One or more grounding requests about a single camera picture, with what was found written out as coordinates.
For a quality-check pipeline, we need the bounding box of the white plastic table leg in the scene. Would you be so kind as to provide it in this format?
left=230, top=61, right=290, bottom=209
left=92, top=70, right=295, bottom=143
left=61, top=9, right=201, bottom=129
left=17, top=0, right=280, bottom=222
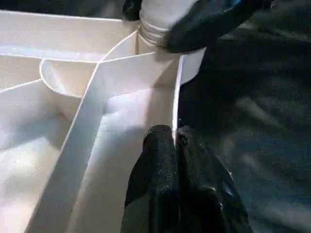
left=138, top=0, right=205, bottom=49

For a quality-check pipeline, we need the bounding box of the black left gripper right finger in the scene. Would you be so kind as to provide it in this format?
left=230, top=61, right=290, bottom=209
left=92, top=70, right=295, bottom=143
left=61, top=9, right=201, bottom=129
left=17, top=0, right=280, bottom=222
left=176, top=126, right=253, bottom=233

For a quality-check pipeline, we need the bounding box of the white plastic table top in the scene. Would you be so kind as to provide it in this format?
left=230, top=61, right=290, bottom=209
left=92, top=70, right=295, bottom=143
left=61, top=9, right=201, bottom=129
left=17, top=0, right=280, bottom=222
left=0, top=10, right=207, bottom=233

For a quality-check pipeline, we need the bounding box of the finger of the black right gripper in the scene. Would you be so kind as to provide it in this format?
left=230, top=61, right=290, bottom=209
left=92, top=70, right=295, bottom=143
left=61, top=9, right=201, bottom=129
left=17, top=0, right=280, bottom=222
left=165, top=0, right=267, bottom=53
left=121, top=0, right=144, bottom=21

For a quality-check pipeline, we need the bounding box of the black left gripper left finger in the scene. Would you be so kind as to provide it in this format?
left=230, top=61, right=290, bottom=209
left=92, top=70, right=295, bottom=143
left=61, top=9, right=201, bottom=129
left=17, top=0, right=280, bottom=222
left=120, top=125, right=179, bottom=233

